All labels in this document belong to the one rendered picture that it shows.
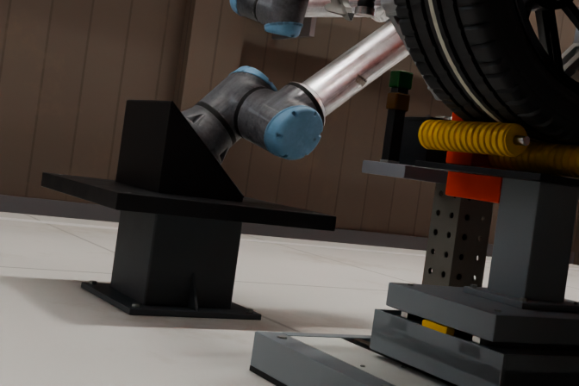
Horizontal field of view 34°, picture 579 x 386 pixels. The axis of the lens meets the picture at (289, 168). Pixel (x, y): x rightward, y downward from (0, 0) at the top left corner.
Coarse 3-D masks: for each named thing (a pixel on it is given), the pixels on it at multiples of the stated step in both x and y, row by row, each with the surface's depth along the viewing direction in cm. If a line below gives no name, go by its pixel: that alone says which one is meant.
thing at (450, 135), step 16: (432, 128) 180; (448, 128) 176; (464, 128) 172; (480, 128) 169; (496, 128) 165; (512, 128) 163; (432, 144) 181; (448, 144) 176; (464, 144) 172; (480, 144) 168; (496, 144) 165; (512, 144) 164; (528, 144) 162
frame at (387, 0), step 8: (384, 0) 177; (392, 0) 175; (384, 8) 179; (392, 8) 177; (392, 16) 179; (400, 32) 180; (576, 32) 203; (576, 40) 202; (408, 48) 182; (568, 48) 202; (576, 48) 201; (568, 56) 200; (576, 56) 197; (568, 64) 196; (576, 64) 196; (568, 72) 195
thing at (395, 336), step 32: (384, 320) 177; (416, 320) 174; (384, 352) 176; (416, 352) 168; (448, 352) 161; (480, 352) 154; (512, 352) 157; (544, 352) 160; (576, 352) 164; (480, 384) 153; (512, 384) 151; (544, 384) 154; (576, 384) 157
